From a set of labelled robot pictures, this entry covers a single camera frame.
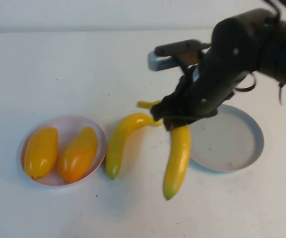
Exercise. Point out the yellow banana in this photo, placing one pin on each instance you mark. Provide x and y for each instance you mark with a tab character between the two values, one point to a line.
177	161
118	143

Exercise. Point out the orange mango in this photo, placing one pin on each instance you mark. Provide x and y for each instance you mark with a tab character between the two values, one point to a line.
78	156

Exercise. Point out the black zip tie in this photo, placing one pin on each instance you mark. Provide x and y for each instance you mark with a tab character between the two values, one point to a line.
280	94

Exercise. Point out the grey round plate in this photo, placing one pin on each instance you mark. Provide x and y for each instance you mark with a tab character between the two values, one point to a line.
227	143

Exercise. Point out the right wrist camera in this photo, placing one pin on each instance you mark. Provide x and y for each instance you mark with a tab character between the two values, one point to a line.
163	63

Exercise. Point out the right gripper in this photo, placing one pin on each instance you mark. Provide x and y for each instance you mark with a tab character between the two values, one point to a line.
207	91

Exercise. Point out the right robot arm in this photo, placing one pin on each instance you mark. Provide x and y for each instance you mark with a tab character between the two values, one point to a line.
269	49

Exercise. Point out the pink round plate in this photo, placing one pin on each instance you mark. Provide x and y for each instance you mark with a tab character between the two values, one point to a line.
66	121

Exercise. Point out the yellow mango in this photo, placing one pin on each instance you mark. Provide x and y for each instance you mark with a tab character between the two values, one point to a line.
41	153

